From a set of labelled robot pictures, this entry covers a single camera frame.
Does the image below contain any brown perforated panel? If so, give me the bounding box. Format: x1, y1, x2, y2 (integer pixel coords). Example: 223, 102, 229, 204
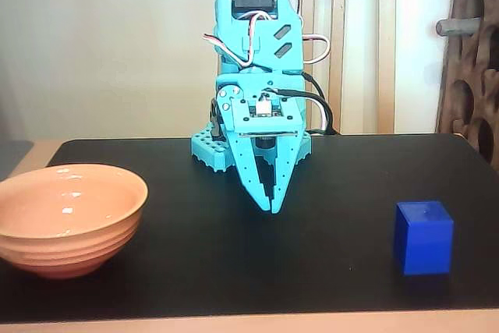
435, 0, 499, 172

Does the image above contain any cream vertical slat screen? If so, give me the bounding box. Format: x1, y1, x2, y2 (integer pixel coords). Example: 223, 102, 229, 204
221, 0, 397, 135

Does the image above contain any orange bowl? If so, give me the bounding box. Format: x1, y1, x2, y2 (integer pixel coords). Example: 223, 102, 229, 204
0, 164, 149, 280

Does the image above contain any black camera cable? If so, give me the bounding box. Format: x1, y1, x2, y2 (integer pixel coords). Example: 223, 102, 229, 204
272, 89, 336, 135

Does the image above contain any grey cylindrical peg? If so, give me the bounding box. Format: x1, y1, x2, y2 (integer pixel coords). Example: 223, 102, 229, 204
434, 16, 483, 37

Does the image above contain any turquoise perforated robot base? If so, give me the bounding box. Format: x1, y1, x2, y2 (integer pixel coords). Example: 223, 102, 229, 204
190, 124, 313, 173

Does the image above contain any white red servo wire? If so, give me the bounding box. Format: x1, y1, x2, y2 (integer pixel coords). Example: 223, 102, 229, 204
302, 34, 331, 65
202, 12, 270, 69

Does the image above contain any black power cable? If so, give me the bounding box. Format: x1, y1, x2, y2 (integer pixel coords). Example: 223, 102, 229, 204
302, 73, 336, 135

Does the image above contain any turquoise gripper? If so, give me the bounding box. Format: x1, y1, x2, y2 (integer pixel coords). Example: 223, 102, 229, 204
216, 73, 306, 215

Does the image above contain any turquoise wrist camera box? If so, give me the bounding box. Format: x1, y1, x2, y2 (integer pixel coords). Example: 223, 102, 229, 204
232, 93, 303, 151

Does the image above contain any black table mat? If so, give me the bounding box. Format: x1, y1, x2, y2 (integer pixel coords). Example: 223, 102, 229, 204
0, 133, 499, 328

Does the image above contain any black table clamp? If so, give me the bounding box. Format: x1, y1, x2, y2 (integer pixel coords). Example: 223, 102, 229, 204
209, 97, 229, 143

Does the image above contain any blue cube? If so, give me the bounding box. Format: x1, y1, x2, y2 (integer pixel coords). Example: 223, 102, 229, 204
393, 200, 455, 276

